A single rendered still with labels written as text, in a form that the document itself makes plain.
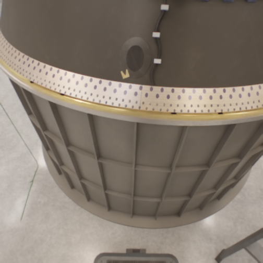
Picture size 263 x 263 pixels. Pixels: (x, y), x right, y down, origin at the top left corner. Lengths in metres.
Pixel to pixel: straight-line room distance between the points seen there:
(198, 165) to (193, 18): 0.68
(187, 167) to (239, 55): 0.56
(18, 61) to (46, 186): 1.23
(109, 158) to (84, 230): 0.84
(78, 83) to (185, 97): 0.39
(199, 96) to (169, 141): 0.24
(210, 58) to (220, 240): 1.42
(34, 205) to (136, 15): 1.64
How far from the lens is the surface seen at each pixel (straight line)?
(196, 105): 0.72
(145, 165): 1.00
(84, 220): 1.74
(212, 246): 1.78
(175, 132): 0.80
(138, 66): 0.69
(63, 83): 0.80
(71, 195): 1.82
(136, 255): 1.40
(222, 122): 0.75
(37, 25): 0.92
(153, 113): 0.68
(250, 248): 1.55
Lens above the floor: 1.64
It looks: 49 degrees down
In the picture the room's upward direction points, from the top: 1 degrees clockwise
